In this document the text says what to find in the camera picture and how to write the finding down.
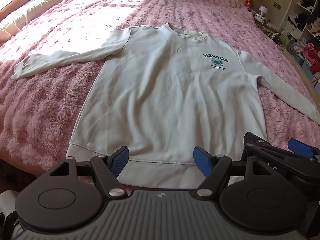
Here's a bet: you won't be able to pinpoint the wooden bed frame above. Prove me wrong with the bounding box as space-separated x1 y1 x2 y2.
285 47 320 93

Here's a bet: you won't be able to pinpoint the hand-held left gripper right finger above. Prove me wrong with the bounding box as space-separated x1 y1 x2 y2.
193 146 273 198

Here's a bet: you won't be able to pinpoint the white open shelf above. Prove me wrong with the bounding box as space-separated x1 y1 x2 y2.
284 0 320 40

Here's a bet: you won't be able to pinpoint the tangled black cables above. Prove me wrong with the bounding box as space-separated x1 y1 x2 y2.
265 26 285 45

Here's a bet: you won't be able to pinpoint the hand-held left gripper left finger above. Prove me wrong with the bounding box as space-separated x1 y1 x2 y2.
49 146 130 200

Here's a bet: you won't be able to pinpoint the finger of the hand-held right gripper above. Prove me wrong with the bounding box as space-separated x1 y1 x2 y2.
244 132 320 158
241 143 320 172

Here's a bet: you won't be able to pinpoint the pile of colourful clothes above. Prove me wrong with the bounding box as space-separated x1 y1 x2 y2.
290 39 320 77

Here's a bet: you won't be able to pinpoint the pink fluffy blanket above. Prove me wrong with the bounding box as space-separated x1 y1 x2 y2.
0 0 320 173

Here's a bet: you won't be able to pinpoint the cream bolster pillow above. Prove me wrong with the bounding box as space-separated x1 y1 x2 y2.
0 0 77 32

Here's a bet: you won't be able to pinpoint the white printed sweatshirt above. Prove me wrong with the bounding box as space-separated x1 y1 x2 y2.
11 22 320 189

